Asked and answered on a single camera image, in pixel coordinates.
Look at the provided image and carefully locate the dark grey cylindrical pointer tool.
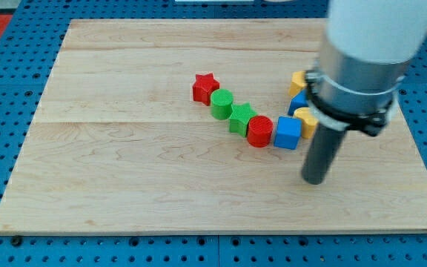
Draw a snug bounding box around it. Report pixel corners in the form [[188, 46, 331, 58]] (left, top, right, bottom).
[[301, 124, 346, 185]]

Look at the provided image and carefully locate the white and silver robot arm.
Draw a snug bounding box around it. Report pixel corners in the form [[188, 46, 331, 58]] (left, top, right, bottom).
[[308, 0, 427, 136]]

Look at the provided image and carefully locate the black clamp ring with cable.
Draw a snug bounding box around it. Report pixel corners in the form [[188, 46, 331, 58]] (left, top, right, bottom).
[[303, 69, 395, 137]]

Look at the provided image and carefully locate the light wooden board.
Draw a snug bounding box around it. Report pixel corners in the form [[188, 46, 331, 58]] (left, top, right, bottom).
[[0, 19, 427, 236]]

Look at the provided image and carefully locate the red cylinder block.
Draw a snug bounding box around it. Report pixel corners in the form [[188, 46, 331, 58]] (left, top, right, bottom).
[[247, 116, 274, 148]]

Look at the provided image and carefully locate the green star block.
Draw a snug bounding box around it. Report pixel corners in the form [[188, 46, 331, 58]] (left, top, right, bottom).
[[229, 102, 257, 137]]

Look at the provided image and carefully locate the blue cube block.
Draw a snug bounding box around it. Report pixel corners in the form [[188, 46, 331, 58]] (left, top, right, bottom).
[[274, 116, 302, 150]]

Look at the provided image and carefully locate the red star block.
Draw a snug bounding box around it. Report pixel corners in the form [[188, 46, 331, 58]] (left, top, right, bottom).
[[192, 73, 220, 106]]

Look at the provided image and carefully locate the yellow heart block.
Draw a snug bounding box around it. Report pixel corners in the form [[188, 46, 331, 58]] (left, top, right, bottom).
[[293, 108, 318, 139]]

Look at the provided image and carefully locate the green cylinder block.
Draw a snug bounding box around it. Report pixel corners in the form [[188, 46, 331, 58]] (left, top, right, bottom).
[[211, 89, 234, 120]]

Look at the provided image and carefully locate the blue triangular block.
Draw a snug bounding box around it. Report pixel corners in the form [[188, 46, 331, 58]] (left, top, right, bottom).
[[288, 90, 308, 116]]

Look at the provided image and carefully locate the yellow block behind arm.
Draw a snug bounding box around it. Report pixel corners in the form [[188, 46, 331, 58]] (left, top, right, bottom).
[[288, 70, 307, 97]]

